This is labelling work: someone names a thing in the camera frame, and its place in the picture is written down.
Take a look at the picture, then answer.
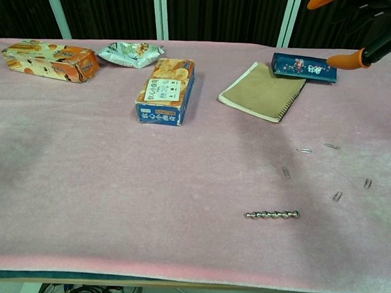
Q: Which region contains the black pleated partition panel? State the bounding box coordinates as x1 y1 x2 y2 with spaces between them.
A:
53 0 159 43
0 0 65 41
289 0 391 54
163 0 289 47

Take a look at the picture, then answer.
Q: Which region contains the blue pencil case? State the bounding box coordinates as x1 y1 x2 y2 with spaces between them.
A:
270 52 338 85

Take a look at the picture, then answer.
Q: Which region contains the black floor cable bundle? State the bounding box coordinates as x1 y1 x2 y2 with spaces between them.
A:
41 282 138 293

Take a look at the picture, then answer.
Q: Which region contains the crumpled orange snack box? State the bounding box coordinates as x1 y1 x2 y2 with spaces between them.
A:
0 38 102 84

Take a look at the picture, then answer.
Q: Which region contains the white partition post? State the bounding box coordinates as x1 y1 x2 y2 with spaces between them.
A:
41 0 75 40
276 0 303 49
150 0 171 41

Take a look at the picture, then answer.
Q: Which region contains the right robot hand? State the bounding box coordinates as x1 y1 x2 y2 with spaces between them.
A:
304 0 391 72

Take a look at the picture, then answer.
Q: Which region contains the silver green snack bag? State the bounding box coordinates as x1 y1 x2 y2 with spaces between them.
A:
97 40 167 71

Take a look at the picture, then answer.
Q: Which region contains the silver metal chain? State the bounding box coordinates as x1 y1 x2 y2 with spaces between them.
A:
244 207 301 222

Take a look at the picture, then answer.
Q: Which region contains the blue orange cookie box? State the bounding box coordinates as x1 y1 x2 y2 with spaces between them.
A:
134 56 196 127

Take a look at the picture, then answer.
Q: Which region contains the pink table cloth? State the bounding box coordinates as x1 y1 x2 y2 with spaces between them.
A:
0 32 391 293

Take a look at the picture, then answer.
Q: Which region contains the brown spiral notebook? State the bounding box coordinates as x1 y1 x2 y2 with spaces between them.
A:
217 60 307 125

